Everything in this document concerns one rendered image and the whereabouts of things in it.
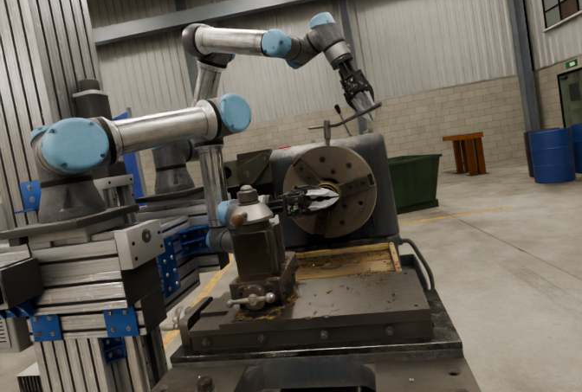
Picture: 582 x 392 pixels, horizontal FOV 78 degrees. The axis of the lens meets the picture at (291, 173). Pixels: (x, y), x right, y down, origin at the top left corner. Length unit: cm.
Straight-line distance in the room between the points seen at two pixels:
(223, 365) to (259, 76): 1109
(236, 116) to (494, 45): 1191
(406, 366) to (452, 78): 1166
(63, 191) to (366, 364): 78
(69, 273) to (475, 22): 1237
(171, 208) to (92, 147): 61
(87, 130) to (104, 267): 32
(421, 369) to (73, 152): 76
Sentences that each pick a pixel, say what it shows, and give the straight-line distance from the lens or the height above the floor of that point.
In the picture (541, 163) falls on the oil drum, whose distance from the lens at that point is 749.
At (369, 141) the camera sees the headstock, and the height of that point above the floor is 122.
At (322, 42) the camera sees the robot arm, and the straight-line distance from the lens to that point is 118.
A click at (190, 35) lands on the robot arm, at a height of 167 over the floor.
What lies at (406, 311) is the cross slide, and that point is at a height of 97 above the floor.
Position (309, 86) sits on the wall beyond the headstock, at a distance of 1137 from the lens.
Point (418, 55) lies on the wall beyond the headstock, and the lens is 1197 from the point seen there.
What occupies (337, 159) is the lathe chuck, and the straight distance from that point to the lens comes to 120.
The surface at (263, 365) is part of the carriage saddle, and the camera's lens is 64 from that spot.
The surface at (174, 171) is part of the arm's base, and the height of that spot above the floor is 124.
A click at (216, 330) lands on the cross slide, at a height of 96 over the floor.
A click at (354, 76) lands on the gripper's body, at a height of 142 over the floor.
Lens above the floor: 122
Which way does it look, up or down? 3 degrees down
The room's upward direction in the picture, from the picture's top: 10 degrees counter-clockwise
